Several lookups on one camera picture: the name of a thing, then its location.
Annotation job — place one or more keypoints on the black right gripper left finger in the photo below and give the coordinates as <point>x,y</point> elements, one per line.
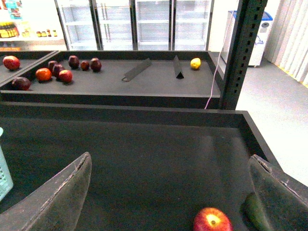
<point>54,206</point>

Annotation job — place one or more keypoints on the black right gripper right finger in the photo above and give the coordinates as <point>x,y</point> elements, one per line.
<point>283,199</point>

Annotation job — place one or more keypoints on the light blue plastic basket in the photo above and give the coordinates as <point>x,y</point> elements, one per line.
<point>6,182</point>

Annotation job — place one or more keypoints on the dark red apple front left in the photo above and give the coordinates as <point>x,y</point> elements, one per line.
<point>20,83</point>

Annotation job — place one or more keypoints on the red apple in group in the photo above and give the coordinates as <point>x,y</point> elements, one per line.
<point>66,76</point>

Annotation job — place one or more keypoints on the small dark red apple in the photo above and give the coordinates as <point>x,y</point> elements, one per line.
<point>85,65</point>

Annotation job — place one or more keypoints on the dark red apple back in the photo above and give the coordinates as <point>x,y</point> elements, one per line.
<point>73,62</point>

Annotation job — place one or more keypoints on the green avocado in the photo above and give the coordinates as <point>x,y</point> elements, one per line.
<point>254,213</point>

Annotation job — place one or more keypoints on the black lower display tray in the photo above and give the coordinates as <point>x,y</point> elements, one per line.
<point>153,169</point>

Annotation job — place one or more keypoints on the black display tray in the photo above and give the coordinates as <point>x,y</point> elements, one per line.
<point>156,86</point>
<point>153,169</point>

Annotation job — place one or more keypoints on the black upper display tray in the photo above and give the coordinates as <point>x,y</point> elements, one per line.
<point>156,86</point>

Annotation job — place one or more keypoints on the orange red fruit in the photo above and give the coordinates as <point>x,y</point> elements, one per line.
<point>43,75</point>

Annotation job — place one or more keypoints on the dark fruit behind plum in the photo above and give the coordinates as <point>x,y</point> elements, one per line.
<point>51,64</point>

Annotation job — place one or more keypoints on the white blue chest freezer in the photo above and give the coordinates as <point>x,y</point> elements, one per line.
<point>260,42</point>

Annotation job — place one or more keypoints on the flat black divider strip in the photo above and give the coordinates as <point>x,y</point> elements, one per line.
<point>128,76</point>

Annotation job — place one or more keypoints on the yellow lemon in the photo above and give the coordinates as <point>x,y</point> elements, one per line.
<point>195,63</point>

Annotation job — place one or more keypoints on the black triangular divider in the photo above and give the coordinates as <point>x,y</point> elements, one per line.
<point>177,68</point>

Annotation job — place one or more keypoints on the shelf with bottles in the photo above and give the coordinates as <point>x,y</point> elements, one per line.
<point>30,25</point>

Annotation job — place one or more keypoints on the black metal rack post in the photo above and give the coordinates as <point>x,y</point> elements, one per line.
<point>247,22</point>

